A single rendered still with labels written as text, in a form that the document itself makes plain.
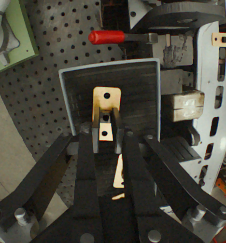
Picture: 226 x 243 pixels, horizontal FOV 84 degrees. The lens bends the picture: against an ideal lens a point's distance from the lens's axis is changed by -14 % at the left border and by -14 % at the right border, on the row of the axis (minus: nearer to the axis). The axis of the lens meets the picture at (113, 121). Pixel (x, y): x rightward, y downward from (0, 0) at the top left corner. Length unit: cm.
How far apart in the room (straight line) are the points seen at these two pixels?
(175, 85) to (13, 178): 226
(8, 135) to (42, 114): 116
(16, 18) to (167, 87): 64
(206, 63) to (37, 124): 75
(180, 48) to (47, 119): 65
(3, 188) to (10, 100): 198
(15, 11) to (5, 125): 136
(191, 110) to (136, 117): 17
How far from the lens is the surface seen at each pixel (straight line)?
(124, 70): 21
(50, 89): 72
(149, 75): 22
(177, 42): 33
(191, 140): 38
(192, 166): 42
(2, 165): 227
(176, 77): 30
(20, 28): 71
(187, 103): 35
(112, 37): 22
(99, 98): 21
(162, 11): 22
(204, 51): 46
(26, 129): 84
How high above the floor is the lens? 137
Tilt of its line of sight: 66 degrees down
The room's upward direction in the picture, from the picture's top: 170 degrees clockwise
